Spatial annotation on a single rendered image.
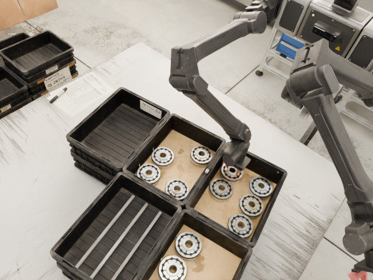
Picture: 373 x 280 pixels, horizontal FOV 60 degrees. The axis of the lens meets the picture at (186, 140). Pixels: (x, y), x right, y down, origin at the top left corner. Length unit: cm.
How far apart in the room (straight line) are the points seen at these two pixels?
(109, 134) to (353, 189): 109
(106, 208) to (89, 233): 12
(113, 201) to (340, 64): 97
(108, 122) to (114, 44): 196
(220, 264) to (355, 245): 56
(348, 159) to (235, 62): 269
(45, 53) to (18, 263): 161
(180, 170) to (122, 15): 276
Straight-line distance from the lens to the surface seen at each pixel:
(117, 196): 141
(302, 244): 162
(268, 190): 149
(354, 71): 102
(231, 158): 127
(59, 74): 253
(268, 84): 335
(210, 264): 132
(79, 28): 379
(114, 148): 155
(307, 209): 171
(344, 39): 131
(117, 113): 169
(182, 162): 151
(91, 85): 203
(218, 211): 141
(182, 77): 99
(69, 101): 195
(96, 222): 137
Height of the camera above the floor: 207
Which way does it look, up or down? 51 degrees down
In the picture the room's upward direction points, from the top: 10 degrees clockwise
